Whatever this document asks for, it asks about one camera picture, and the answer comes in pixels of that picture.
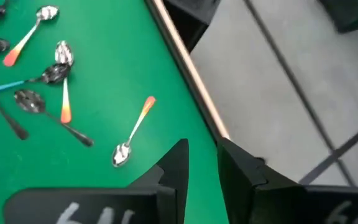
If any black spoon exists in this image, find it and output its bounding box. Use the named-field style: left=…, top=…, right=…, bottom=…
left=13, top=88, right=94, bottom=148

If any green table mat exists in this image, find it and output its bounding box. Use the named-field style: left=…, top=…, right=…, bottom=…
left=0, top=0, right=229, bottom=224

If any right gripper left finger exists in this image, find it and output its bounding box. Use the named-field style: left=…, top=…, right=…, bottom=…
left=3, top=138, right=190, bottom=224

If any dark storage box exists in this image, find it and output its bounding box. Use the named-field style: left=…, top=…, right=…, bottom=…
left=318, top=0, right=358, bottom=34

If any metal spoon at top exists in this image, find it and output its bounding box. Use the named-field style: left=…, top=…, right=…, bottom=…
left=0, top=70, right=30, bottom=141

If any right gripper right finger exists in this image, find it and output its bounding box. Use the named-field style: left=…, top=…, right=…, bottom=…
left=217, top=138, right=358, bottom=224

